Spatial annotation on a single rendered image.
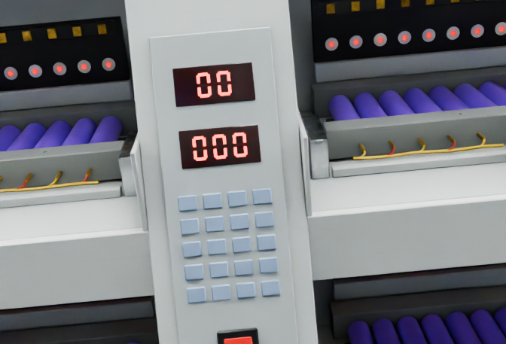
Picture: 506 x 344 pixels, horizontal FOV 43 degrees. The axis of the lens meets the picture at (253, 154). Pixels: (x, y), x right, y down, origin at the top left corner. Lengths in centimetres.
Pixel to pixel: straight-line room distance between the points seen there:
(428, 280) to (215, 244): 25
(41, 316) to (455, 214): 36
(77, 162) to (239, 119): 13
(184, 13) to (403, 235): 18
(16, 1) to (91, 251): 29
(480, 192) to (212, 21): 19
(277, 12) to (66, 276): 20
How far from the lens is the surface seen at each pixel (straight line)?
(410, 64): 56
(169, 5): 38
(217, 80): 37
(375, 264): 41
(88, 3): 60
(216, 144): 37
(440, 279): 59
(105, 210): 42
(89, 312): 58
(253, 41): 37
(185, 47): 38
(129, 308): 58
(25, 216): 44
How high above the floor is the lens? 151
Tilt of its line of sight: 3 degrees down
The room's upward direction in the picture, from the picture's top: 5 degrees counter-clockwise
